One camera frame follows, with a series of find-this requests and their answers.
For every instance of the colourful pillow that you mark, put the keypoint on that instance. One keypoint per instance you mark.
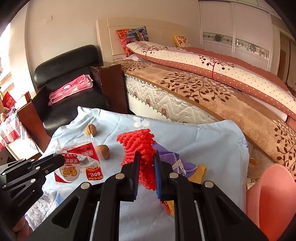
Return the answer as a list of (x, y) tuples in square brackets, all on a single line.
[(127, 36)]

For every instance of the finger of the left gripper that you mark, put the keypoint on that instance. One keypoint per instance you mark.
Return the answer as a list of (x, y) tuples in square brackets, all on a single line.
[(48, 164)]

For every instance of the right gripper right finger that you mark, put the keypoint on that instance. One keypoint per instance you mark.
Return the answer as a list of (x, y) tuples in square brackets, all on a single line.
[(160, 176)]

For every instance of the white wardrobe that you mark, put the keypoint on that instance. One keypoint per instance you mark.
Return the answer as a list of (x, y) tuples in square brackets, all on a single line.
[(251, 31)]

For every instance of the walnut far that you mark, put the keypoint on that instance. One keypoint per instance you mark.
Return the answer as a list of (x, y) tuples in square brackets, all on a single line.
[(90, 130)]

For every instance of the pink plastic basin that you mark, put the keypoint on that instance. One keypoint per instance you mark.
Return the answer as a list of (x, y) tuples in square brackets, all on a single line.
[(270, 203)]

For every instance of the dark wood nightstand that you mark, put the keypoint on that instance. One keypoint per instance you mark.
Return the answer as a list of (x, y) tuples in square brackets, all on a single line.
[(109, 77)]

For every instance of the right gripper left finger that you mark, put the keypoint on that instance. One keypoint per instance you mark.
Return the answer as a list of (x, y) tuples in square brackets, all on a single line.
[(134, 175)]

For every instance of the white red dotted quilt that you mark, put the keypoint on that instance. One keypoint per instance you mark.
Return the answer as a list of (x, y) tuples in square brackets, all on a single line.
[(264, 86)]

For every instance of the purple face mask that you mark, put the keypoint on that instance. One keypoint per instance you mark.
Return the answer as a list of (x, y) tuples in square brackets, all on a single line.
[(184, 168)]

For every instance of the light blue floral cloth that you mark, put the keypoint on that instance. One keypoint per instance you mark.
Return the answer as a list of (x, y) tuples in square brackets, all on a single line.
[(220, 146)]

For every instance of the black leather armchair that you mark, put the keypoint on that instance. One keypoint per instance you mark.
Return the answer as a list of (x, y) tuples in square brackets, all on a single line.
[(65, 83)]

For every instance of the pink folded towel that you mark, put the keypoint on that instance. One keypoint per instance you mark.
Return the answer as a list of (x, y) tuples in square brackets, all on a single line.
[(79, 84)]

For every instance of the orange peel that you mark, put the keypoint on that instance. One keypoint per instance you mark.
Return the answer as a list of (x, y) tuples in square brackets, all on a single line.
[(198, 176)]

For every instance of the walnut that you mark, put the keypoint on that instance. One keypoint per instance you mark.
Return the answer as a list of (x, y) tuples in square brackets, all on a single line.
[(90, 130), (103, 152)]

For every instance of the red foam net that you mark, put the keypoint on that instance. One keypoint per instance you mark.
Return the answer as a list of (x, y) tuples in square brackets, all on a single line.
[(141, 141)]

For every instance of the wooden side cabinet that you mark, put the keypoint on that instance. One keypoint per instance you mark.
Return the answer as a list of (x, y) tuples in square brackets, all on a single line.
[(22, 132)]

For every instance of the walnut near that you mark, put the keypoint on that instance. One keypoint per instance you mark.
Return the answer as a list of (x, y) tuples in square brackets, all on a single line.
[(103, 152)]

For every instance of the bed with brown blanket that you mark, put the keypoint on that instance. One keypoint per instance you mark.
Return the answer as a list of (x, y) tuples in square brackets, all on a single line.
[(163, 92)]

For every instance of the red snack wrapper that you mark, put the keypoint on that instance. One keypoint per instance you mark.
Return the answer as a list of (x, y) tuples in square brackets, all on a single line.
[(81, 162)]

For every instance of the left hand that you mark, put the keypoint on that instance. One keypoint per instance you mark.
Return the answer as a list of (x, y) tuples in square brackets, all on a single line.
[(22, 230)]

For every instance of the yellow pillow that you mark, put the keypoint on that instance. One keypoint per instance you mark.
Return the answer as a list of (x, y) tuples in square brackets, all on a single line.
[(181, 41)]

